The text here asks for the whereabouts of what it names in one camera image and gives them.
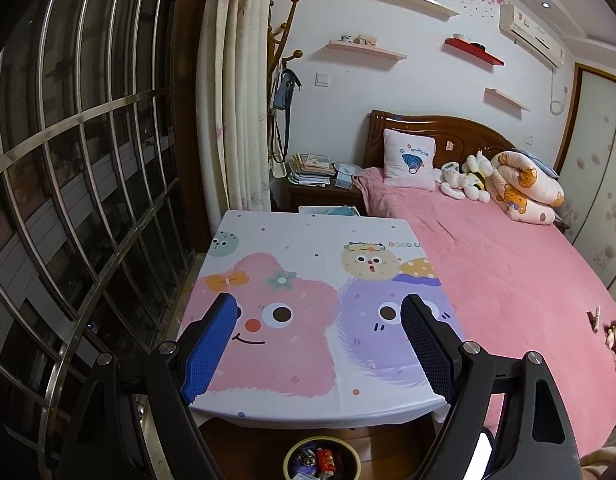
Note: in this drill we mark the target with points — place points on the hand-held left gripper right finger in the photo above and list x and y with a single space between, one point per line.
428 345

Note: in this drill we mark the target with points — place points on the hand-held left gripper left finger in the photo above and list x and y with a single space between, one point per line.
210 345

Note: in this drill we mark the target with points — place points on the black round trash bin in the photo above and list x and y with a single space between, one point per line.
353 460

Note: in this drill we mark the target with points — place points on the foil wrapper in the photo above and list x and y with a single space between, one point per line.
305 457

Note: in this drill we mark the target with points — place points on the purple plastic bag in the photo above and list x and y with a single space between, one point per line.
304 475

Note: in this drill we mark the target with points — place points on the pink bed blanket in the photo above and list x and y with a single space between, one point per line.
488 270

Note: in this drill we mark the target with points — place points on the cartoon printed tablecloth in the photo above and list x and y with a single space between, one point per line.
308 260

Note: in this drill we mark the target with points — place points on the blue white flat box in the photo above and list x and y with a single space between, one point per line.
333 210

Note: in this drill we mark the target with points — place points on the small cream object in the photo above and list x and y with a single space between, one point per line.
596 320

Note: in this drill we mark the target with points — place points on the white pillow blue print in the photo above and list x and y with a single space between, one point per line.
403 170

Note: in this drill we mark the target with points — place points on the rolled bear print quilt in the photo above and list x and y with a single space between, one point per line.
528 195

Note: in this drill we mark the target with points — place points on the wooden nightstand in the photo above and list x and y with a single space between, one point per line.
313 195

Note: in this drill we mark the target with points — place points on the light blue box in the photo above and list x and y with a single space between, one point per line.
347 180

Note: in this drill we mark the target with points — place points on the white yellow plush toy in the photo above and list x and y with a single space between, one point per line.
475 165

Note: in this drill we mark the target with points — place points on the cream hanging bag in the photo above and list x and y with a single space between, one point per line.
283 170

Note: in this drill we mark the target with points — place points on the stack of books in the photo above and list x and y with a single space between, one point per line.
308 170

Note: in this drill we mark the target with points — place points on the wooden headboard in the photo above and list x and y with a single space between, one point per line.
463 132

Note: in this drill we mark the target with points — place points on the window with metal bars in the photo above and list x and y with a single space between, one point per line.
87 160

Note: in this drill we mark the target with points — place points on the floral wardrobe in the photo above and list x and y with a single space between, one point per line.
603 170

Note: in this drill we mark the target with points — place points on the cream curtain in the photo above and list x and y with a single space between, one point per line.
237 85

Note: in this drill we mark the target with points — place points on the blue handbag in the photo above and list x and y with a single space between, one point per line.
286 87

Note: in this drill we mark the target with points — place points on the wooden coat rack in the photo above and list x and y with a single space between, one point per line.
277 45

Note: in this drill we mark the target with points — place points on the small beige ornament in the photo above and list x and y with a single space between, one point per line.
365 40

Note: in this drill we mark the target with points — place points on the white air conditioner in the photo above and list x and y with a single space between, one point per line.
530 30

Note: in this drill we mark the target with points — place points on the short pink wall shelf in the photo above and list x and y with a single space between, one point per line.
508 97

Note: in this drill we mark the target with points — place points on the white light switch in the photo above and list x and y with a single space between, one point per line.
322 79

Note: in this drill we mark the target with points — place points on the red wall shelf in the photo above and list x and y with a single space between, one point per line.
473 50

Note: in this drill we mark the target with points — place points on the long pink wall shelf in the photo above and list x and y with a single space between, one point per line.
368 50

